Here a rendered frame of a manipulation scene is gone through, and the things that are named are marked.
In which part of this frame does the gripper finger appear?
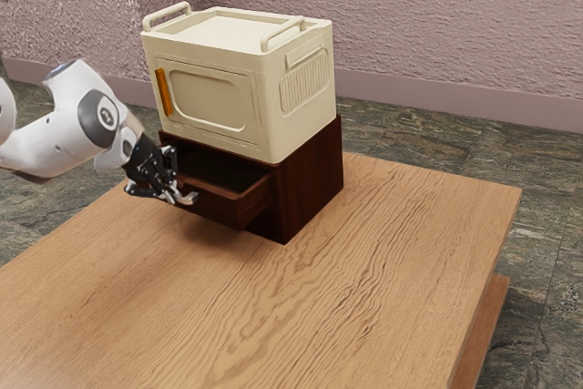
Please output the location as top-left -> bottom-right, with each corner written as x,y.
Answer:
159,144 -> 179,183
157,181 -> 200,207

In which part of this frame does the dark brown drawer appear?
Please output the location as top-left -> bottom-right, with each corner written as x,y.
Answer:
171,161 -> 273,231

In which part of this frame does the cream box with lid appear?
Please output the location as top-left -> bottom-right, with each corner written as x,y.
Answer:
139,1 -> 338,165

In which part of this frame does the dark brown wooden cabinet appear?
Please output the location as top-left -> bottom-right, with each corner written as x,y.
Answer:
158,113 -> 345,246

